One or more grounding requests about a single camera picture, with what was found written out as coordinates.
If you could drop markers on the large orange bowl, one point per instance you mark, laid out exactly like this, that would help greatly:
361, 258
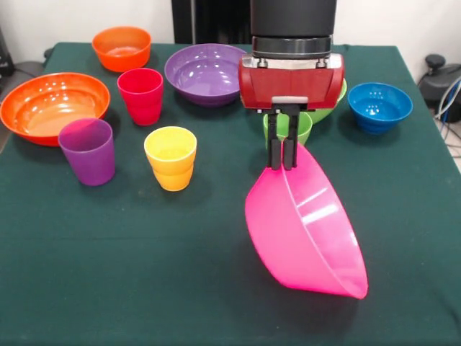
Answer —
47, 104

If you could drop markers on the yellow cup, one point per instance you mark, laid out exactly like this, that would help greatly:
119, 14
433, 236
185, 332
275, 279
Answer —
171, 169

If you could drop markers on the blue bowl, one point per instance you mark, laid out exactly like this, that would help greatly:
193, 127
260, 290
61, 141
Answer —
380, 108

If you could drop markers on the pink bowl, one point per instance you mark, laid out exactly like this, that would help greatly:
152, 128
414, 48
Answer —
288, 234

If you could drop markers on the small orange bowl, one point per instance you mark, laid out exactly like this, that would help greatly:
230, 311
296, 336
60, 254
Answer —
122, 57

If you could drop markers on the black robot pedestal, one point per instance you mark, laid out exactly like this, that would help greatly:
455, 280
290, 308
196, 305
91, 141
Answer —
216, 21

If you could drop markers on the green bowl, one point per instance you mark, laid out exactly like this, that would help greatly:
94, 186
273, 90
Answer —
322, 114

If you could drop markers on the black pedestal foot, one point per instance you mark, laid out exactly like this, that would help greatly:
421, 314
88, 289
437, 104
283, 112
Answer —
437, 86
30, 66

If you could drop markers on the purple cup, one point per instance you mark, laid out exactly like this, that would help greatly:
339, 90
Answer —
88, 158

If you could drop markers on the purple bowl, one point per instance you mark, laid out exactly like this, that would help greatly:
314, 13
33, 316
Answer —
205, 75

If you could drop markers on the green cup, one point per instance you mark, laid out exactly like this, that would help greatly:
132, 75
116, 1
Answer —
304, 129

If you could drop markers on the dark green tablecloth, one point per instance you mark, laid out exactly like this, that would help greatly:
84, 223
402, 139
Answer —
144, 270

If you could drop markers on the red cup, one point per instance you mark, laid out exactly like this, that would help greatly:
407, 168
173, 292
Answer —
140, 104

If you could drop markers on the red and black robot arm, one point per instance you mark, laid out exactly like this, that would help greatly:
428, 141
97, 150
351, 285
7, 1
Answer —
291, 21

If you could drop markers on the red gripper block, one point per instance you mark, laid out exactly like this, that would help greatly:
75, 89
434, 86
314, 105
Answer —
291, 84

